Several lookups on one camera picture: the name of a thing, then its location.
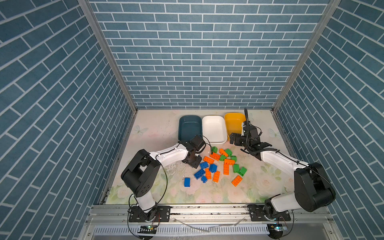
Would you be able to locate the orange lego long top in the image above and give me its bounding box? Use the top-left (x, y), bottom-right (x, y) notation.
top-left (210, 153), bottom-right (221, 161)

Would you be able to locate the orange lego top small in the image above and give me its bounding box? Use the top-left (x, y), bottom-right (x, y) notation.
top-left (219, 149), bottom-right (229, 157)

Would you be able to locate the orange lego horizontal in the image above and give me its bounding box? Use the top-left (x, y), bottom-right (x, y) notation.
top-left (224, 159), bottom-right (236, 166)

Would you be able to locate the long blue lego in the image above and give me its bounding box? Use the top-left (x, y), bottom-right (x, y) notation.
top-left (194, 169), bottom-right (206, 180)

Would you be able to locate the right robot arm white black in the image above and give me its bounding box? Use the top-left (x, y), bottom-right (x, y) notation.
top-left (230, 121), bottom-right (336, 218)

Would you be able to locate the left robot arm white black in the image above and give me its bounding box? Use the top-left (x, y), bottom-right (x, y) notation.
top-left (121, 135), bottom-right (207, 213)

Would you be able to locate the dark teal plastic bin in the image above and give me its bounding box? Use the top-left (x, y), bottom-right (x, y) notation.
top-left (178, 115), bottom-right (203, 142)

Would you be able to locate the white plastic bin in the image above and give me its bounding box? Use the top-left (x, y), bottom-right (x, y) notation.
top-left (202, 116), bottom-right (228, 144)

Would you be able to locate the yellow plastic bin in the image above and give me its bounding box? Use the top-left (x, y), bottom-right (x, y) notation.
top-left (225, 113), bottom-right (246, 140)

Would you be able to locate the small blue lego bottom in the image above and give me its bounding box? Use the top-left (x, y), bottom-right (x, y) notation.
top-left (201, 176), bottom-right (208, 183)

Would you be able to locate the blue lego lone lower left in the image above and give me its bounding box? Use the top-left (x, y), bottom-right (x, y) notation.
top-left (184, 178), bottom-right (191, 188)

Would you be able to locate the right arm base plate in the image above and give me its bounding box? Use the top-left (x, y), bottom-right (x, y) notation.
top-left (247, 204), bottom-right (291, 222)

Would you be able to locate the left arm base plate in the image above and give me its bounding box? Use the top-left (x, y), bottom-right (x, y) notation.
top-left (128, 206), bottom-right (171, 223)

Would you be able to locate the aluminium front rail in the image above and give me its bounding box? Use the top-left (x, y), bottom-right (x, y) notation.
top-left (86, 204), bottom-right (333, 226)

